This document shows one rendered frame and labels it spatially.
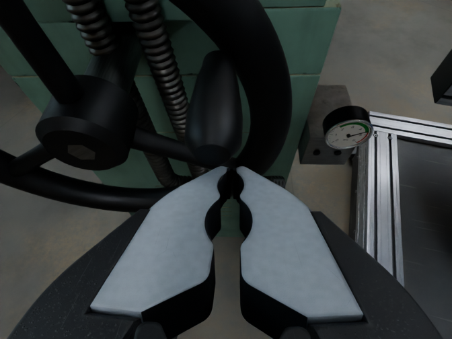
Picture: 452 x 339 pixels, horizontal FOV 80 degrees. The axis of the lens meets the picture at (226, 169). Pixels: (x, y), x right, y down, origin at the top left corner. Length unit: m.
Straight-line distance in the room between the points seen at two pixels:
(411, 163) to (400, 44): 1.01
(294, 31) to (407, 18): 1.84
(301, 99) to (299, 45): 0.09
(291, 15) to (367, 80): 1.29
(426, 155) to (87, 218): 1.22
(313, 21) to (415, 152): 0.79
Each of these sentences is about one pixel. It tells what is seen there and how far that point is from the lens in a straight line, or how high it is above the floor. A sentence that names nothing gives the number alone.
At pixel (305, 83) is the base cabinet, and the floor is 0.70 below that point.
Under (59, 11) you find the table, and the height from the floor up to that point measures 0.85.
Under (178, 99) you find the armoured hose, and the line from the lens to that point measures 0.27.
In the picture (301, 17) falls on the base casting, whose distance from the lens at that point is 0.36.
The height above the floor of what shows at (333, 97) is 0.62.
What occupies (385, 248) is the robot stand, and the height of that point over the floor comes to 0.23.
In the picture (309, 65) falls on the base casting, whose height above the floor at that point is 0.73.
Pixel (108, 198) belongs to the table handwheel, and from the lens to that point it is 0.32.
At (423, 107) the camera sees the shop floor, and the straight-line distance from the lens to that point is 1.60.
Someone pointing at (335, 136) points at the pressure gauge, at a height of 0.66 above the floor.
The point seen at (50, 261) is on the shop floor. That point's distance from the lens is 1.18.
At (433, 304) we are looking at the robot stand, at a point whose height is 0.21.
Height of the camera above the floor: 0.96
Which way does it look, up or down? 58 degrees down
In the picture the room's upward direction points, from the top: 4 degrees counter-clockwise
